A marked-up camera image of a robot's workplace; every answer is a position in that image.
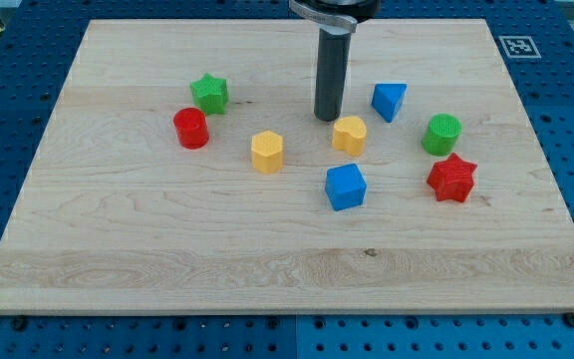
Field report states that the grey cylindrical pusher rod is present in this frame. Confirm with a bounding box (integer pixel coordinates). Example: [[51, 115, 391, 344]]
[[314, 28, 351, 122]]

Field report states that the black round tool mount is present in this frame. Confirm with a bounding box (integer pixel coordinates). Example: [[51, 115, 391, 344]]
[[288, 0, 382, 33]]

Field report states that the blue triangle block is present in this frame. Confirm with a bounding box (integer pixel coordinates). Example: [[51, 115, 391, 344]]
[[371, 83, 408, 123]]

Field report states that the wooden board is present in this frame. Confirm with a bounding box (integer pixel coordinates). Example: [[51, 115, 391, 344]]
[[0, 19, 574, 315]]

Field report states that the yellow heart block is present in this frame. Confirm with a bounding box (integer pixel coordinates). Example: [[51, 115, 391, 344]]
[[332, 116, 368, 157]]

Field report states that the yellow hexagon block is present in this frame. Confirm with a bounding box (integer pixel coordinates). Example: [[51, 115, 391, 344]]
[[251, 131, 283, 174]]

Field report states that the green star block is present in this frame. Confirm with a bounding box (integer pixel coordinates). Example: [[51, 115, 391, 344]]
[[190, 73, 228, 115]]

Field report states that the green cylinder block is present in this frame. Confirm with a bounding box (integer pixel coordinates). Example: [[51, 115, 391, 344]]
[[422, 114, 462, 157]]

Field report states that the blue cube block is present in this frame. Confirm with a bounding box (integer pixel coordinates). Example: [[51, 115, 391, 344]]
[[325, 164, 367, 211]]

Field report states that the red cylinder block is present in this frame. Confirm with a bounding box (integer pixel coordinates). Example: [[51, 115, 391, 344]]
[[173, 108, 209, 150]]

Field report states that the white fiducial marker tag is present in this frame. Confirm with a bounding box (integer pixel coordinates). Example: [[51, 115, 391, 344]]
[[498, 35, 541, 59]]

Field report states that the red star block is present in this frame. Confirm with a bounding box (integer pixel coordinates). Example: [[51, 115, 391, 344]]
[[427, 153, 477, 202]]

